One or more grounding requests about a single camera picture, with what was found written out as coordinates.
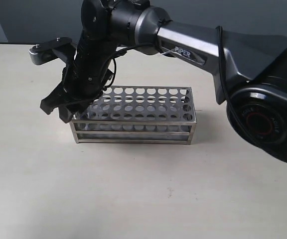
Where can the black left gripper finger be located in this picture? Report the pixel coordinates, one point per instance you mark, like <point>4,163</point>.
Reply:
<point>54,100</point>

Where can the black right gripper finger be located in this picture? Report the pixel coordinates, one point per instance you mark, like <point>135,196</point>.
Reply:
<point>69,107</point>

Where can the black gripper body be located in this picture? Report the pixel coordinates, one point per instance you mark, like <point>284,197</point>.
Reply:
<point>84,76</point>

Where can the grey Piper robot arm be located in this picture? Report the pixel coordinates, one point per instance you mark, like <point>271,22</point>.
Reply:
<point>249,71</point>

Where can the stainless steel test tube rack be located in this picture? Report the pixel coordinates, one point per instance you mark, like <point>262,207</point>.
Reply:
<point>130,114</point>

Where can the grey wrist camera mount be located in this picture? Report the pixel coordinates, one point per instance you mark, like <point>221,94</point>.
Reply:
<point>60,48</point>

